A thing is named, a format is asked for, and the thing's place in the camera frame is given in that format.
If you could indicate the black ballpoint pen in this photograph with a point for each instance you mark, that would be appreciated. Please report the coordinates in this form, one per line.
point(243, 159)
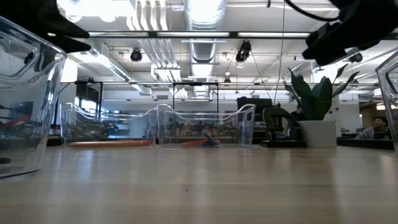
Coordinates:
point(4, 160)

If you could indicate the black overhead rig crossbar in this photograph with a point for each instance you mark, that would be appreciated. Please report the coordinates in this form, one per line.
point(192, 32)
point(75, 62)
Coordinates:
point(233, 34)

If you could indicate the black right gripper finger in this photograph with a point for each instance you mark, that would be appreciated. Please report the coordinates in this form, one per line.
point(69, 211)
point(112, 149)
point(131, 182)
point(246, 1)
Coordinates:
point(329, 54)
point(326, 34)

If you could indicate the blue rectangular eraser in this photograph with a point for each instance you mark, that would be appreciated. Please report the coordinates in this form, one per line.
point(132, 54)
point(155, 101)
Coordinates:
point(212, 140)

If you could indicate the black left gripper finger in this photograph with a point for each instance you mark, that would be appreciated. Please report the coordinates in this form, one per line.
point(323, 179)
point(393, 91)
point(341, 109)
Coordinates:
point(70, 46)
point(59, 21)

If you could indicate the white plant pot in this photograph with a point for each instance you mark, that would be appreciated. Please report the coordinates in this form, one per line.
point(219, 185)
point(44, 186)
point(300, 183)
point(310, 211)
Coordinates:
point(317, 133)

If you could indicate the clear plastic bin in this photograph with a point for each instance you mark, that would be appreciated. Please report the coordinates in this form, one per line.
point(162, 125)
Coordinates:
point(390, 93)
point(109, 124)
point(186, 130)
point(31, 124)

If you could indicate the white ceiling duct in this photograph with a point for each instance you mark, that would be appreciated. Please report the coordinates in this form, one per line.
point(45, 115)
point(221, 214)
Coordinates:
point(109, 67)

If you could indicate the black ceiling spotlight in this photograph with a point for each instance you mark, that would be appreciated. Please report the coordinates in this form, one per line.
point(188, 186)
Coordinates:
point(356, 58)
point(136, 55)
point(29, 57)
point(243, 51)

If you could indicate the black computer monitor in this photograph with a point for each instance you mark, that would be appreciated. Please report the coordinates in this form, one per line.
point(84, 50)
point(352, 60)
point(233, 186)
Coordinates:
point(255, 104)

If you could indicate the yellow pencil pink eraser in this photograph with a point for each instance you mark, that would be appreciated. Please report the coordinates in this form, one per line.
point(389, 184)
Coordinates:
point(146, 142)

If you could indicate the green leafy plant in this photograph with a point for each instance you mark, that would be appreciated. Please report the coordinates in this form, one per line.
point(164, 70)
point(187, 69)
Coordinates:
point(314, 99)

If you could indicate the black desk hole punch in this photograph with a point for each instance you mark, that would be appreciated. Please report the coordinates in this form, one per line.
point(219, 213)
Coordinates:
point(273, 121)

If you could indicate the person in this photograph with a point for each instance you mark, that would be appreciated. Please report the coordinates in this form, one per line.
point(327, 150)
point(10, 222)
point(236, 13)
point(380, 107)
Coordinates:
point(377, 123)
point(298, 115)

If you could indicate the silver ceiling duct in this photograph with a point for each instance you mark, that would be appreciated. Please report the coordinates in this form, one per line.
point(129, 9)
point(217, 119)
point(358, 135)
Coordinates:
point(203, 46)

